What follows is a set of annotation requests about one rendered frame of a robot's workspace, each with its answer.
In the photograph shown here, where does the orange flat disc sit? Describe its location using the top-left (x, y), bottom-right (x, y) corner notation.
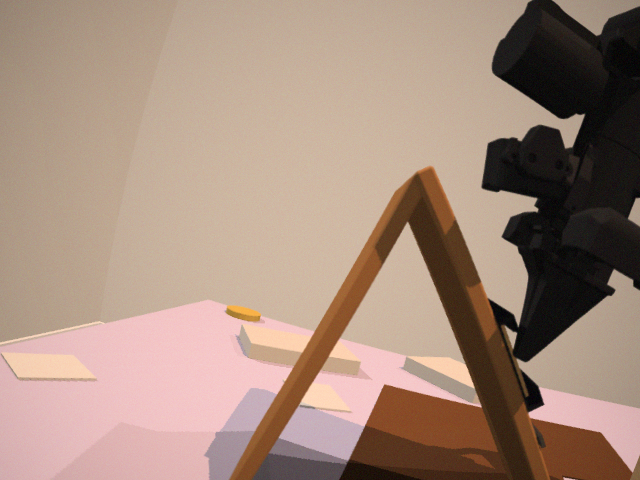
top-left (225, 306), bottom-right (261, 321)

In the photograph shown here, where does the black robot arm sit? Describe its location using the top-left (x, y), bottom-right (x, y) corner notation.
top-left (481, 0), bottom-right (640, 214)

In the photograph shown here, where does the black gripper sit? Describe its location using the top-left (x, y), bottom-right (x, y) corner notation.
top-left (501, 133), bottom-right (640, 362)

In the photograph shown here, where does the orange letter tile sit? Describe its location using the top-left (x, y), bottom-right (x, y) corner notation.
top-left (501, 325), bottom-right (529, 397)

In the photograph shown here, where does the cream flat rectangular tile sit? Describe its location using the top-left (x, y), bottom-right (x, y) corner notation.
top-left (239, 324), bottom-right (361, 375)
top-left (403, 356), bottom-right (480, 403)

